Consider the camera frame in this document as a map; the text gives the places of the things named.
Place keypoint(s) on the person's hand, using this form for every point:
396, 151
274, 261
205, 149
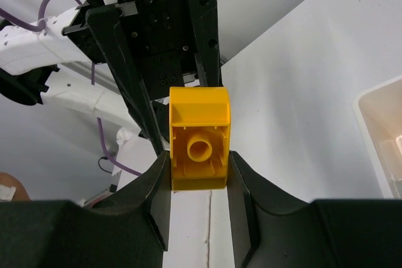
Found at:
10, 181

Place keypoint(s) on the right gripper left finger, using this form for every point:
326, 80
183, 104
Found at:
129, 228

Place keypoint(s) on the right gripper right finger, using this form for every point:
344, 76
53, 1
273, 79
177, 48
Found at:
271, 228

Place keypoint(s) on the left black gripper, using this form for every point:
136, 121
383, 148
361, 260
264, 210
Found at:
150, 51

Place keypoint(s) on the white three-compartment tray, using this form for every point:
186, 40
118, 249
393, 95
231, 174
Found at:
378, 114

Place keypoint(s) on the yellow arch lego brick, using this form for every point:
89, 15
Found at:
200, 130

